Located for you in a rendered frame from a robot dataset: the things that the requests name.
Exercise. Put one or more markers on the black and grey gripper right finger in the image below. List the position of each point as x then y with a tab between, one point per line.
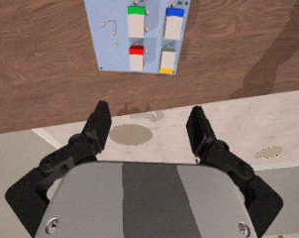
262	202

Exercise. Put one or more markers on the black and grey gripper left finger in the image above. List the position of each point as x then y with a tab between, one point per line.
28	196

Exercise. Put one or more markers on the white block with green end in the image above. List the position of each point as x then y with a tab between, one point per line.
136	20

